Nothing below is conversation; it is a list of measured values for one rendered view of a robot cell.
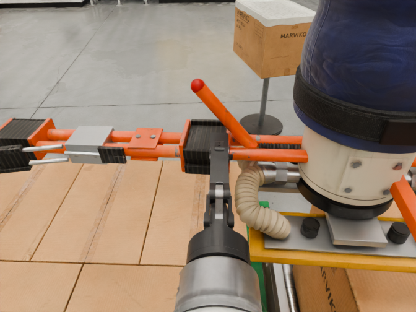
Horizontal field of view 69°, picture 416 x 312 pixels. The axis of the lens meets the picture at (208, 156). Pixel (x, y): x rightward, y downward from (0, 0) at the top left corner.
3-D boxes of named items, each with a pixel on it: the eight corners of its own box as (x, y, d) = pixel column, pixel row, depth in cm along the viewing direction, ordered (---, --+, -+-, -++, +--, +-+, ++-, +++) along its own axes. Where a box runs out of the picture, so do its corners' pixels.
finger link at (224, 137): (208, 163, 46) (208, 158, 45) (210, 136, 51) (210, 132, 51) (229, 163, 46) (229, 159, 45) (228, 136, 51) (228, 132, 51)
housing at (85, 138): (119, 143, 60) (114, 125, 58) (107, 166, 55) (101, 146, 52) (86, 143, 61) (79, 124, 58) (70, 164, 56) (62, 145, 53)
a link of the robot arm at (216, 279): (175, 344, 33) (181, 291, 38) (259, 346, 33) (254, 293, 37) (168, 303, 27) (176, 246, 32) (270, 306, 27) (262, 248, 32)
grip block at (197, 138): (231, 143, 59) (231, 117, 56) (229, 177, 52) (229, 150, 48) (189, 142, 60) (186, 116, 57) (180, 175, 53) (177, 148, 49)
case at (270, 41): (311, 73, 225) (323, 15, 200) (260, 78, 216) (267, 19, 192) (275, 46, 271) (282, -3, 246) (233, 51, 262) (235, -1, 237)
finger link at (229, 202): (203, 228, 39) (203, 224, 38) (206, 156, 45) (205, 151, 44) (233, 229, 39) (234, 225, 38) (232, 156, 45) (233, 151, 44)
